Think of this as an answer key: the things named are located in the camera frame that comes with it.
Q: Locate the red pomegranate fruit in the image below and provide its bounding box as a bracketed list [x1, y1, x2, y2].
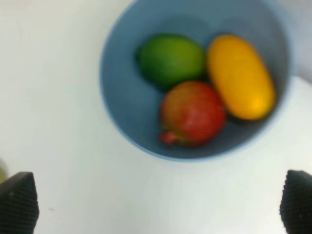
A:
[159, 81, 226, 147]

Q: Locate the light blue bowl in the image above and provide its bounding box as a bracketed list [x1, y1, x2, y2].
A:
[99, 0, 296, 162]

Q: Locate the green lime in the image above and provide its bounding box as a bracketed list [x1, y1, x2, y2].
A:
[136, 34, 205, 90]

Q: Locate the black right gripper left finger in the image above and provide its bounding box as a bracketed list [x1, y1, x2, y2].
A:
[0, 172, 39, 234]

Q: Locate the yellow corn cob green husk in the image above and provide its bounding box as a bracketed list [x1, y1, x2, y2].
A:
[0, 159, 8, 183]

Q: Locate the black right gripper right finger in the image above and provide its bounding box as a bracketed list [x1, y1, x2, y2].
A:
[280, 170, 312, 234]

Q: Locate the yellow orange mango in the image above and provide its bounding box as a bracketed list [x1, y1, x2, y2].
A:
[207, 34, 276, 120]

